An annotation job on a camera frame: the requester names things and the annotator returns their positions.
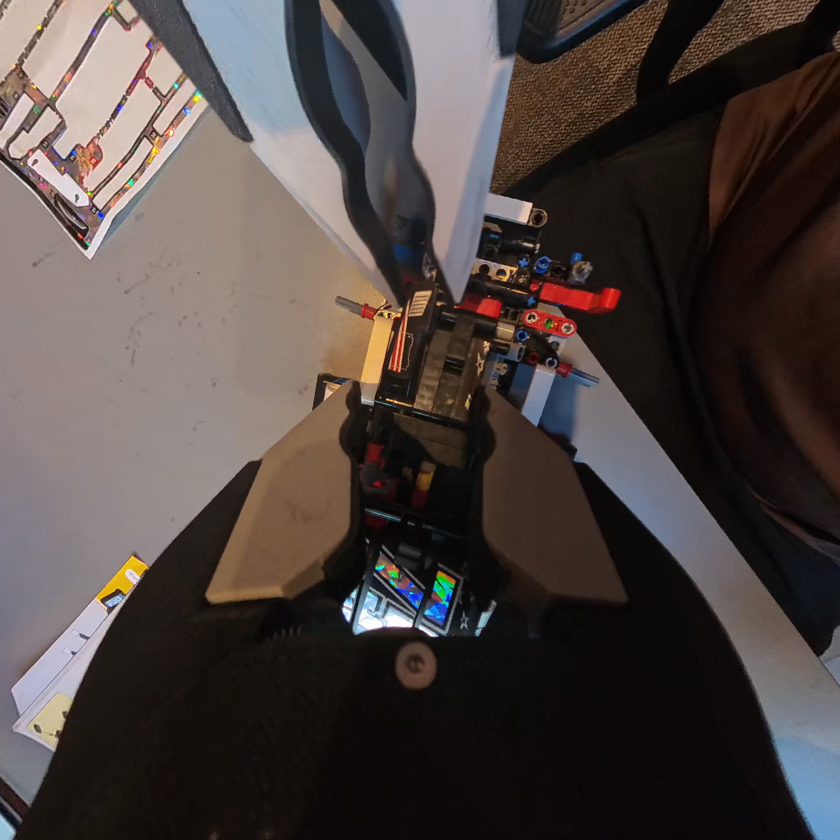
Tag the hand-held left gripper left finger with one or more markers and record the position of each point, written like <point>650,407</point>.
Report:
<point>289,512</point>

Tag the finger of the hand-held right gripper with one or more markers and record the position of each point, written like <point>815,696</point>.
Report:
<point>275,98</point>
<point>466,144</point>

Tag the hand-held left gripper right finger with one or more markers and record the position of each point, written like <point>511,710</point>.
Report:
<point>551,518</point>

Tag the toy brick race car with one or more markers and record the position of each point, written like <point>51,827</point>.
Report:
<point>446,367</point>

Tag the grey desk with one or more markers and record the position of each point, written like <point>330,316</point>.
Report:
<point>164,394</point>

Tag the holographic sticker sheet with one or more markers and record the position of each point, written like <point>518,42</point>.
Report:
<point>85,79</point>

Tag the yellow-cover instruction booklet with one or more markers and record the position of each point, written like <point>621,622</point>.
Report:
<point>121,584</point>

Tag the open white instruction booklet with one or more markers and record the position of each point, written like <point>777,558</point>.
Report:
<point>59,663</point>

